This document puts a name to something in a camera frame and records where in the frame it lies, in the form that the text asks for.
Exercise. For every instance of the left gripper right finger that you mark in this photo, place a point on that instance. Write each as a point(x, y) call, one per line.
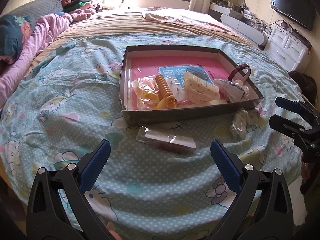
point(262, 206)

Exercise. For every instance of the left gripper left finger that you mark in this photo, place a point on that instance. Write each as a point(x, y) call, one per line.
point(46, 217)

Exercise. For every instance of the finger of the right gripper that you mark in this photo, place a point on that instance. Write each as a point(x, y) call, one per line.
point(289, 128)
point(307, 112)

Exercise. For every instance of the clear bag with bracelet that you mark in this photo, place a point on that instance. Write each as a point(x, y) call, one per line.
point(238, 126)

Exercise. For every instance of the cream hair claw clip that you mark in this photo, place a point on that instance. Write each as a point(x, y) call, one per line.
point(198, 90)

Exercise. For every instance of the small blue box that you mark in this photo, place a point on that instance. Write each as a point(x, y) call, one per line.
point(199, 72)

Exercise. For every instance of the pink packet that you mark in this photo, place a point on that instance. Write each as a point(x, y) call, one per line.
point(161, 137)

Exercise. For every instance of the bag with yellow hoop earrings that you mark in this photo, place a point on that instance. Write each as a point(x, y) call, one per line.
point(147, 93)

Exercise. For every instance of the stud earrings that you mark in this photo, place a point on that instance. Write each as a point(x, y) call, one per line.
point(177, 90)

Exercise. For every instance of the operator left hand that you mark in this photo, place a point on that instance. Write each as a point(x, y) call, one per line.
point(110, 227)

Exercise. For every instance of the white drawer cabinet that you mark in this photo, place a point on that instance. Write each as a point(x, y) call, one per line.
point(287, 50)

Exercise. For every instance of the pink book in tray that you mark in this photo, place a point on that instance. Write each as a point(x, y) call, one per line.
point(174, 66)

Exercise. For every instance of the white grey dressing table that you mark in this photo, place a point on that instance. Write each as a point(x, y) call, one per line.
point(235, 21)

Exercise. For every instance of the hello kitty green bedsheet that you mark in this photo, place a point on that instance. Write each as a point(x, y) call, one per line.
point(70, 103)

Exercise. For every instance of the dark cardboard box tray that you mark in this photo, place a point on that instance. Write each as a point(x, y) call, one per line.
point(166, 83)

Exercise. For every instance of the pink quilt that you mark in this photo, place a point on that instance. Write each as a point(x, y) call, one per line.
point(47, 29)

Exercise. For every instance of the tan bed blanket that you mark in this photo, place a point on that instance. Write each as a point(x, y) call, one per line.
point(154, 20)

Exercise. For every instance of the dark floral pillow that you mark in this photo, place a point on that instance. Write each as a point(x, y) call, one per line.
point(15, 31)

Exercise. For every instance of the clothes pile by headboard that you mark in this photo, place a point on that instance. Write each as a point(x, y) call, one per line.
point(79, 10)

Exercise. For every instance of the grey quilted headboard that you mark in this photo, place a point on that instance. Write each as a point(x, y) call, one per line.
point(37, 8)

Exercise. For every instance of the black wall television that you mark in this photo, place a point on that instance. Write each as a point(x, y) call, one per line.
point(302, 12)

